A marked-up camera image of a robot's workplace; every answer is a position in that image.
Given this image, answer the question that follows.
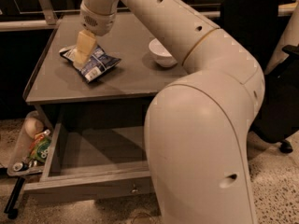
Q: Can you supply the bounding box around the metal drawer knob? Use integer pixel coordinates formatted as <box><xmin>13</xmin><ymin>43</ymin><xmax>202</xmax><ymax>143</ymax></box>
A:
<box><xmin>130</xmin><ymin>184</ymin><xmax>139</xmax><ymax>194</ymax></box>

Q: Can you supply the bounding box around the blue chip bag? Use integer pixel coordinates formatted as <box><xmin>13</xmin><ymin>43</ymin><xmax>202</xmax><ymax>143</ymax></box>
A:
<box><xmin>59</xmin><ymin>45</ymin><xmax>121</xmax><ymax>83</ymax></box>

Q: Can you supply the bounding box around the beige round ball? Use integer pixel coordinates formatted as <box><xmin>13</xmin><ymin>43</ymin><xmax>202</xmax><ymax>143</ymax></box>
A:
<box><xmin>24</xmin><ymin>118</ymin><xmax>44</xmax><ymax>138</ymax></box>

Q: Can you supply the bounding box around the white bowl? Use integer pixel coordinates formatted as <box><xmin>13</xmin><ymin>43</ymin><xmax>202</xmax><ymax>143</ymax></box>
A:
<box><xmin>149</xmin><ymin>38</ymin><xmax>178</xmax><ymax>68</ymax></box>

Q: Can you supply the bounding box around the black caster leg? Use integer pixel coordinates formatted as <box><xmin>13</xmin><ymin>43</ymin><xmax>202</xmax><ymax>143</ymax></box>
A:
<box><xmin>4</xmin><ymin>176</ymin><xmax>25</xmax><ymax>219</ymax></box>

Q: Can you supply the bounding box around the open grey top drawer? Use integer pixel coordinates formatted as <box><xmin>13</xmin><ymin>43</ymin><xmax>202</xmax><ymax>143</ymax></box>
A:
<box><xmin>24</xmin><ymin>123</ymin><xmax>153</xmax><ymax>202</ymax></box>

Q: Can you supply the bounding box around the soda can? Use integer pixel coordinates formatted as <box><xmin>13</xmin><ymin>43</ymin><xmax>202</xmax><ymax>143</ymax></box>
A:
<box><xmin>12</xmin><ymin>161</ymin><xmax>29</xmax><ymax>172</ymax></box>

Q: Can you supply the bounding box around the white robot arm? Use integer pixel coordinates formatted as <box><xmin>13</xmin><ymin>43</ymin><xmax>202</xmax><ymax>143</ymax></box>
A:
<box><xmin>80</xmin><ymin>0</ymin><xmax>264</xmax><ymax>224</ymax></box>

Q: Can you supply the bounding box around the grey cabinet table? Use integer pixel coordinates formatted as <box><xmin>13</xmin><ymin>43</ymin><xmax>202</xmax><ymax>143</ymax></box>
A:
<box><xmin>22</xmin><ymin>11</ymin><xmax>191</xmax><ymax>133</ymax></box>

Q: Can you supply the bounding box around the black office chair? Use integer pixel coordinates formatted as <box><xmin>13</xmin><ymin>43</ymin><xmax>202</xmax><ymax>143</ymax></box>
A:
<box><xmin>221</xmin><ymin>0</ymin><xmax>299</xmax><ymax>153</ymax></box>

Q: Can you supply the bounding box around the grey metal rail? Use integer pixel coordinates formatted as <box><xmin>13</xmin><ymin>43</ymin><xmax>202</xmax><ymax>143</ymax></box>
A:
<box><xmin>0</xmin><ymin>0</ymin><xmax>299</xmax><ymax>34</ymax></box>

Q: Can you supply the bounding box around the clear plastic side bin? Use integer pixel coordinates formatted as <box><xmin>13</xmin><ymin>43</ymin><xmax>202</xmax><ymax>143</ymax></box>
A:
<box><xmin>7</xmin><ymin>111</ymin><xmax>53</xmax><ymax>176</ymax></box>

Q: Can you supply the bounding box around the green snack packet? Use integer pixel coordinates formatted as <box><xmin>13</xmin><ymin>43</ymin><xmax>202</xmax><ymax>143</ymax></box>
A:
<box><xmin>29</xmin><ymin>134</ymin><xmax>51</xmax><ymax>163</ymax></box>

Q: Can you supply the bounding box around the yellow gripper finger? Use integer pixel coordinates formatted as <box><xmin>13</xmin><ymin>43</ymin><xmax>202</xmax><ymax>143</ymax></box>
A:
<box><xmin>74</xmin><ymin>30</ymin><xmax>97</xmax><ymax>69</ymax></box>

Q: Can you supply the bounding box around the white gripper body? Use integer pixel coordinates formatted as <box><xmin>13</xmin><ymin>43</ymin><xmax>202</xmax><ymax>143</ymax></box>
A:
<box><xmin>80</xmin><ymin>3</ymin><xmax>116</xmax><ymax>36</ymax></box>

